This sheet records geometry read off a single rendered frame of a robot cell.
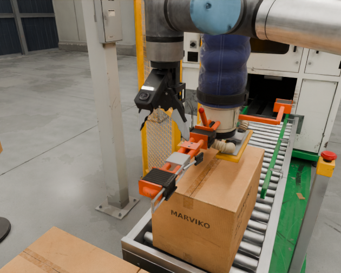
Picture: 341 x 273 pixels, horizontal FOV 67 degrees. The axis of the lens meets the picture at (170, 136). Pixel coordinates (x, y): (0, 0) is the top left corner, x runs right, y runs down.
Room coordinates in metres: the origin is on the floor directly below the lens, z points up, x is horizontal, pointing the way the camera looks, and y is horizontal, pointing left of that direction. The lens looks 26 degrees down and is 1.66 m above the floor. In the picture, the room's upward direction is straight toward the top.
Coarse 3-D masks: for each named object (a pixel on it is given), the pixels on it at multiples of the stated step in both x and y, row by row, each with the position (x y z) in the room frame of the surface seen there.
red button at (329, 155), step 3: (321, 153) 1.11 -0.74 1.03; (324, 153) 1.10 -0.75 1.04; (327, 153) 1.10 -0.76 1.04; (330, 153) 1.10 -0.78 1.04; (333, 153) 1.10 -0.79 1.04; (321, 156) 1.10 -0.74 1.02; (324, 156) 1.09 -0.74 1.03; (327, 156) 1.08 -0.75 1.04; (330, 156) 1.07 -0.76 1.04; (333, 156) 1.07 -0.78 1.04; (336, 156) 1.09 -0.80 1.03; (324, 159) 1.10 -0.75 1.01; (327, 159) 1.08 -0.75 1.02; (330, 159) 1.07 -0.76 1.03; (333, 159) 1.07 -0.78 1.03
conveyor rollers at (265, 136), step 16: (256, 128) 2.54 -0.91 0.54; (272, 128) 2.54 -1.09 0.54; (288, 128) 2.55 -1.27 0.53; (256, 144) 2.18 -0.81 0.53; (272, 144) 2.20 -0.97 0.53; (272, 176) 1.63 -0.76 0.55; (272, 192) 1.44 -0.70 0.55; (256, 208) 1.30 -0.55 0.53; (256, 224) 1.14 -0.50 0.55; (256, 240) 1.04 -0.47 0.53; (240, 256) 0.92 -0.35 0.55; (240, 272) 0.83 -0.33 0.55
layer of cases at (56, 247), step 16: (48, 240) 1.02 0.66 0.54; (64, 240) 1.02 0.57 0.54; (80, 240) 1.02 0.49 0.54; (16, 256) 0.92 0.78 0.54; (32, 256) 0.92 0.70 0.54; (48, 256) 0.92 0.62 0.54; (64, 256) 0.92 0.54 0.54; (80, 256) 0.92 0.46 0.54; (96, 256) 0.92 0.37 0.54; (112, 256) 0.92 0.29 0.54; (0, 272) 0.83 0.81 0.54; (16, 272) 0.83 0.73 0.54; (32, 272) 0.83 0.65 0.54; (48, 272) 0.83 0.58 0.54; (64, 272) 0.83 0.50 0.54; (80, 272) 0.83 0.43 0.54; (96, 272) 0.83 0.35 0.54; (112, 272) 0.83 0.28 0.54; (128, 272) 0.83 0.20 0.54; (144, 272) 0.83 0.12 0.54
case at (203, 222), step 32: (192, 160) 1.19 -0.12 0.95; (224, 160) 1.19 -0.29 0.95; (256, 160) 1.19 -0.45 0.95; (192, 192) 0.92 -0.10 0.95; (224, 192) 0.92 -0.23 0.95; (256, 192) 1.26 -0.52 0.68; (160, 224) 0.96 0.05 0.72; (192, 224) 0.88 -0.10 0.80; (224, 224) 0.81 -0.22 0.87; (192, 256) 0.88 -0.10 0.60; (224, 256) 0.80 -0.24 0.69
